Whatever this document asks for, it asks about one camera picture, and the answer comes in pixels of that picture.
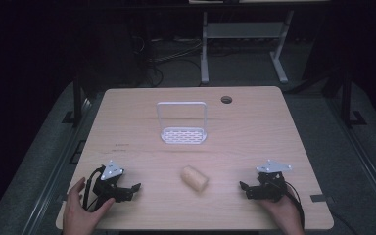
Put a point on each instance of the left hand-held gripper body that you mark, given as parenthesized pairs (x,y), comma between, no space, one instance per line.
(111,171)

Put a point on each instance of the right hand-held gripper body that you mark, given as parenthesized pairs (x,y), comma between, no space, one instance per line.
(271,187)

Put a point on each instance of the white slotted rack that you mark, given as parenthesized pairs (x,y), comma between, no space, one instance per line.
(183,135)

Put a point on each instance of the person's right hand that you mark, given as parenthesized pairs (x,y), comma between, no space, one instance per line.
(287,215)

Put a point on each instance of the person's left hand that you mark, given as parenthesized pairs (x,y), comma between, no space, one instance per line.
(78,218)

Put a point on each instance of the grey tape strip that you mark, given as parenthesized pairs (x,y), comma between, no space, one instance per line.
(318,198)

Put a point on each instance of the black metal stand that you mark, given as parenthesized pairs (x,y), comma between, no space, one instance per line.
(77,101)
(346,98)

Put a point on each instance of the white metal desk frame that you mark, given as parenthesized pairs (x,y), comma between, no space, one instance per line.
(244,30)

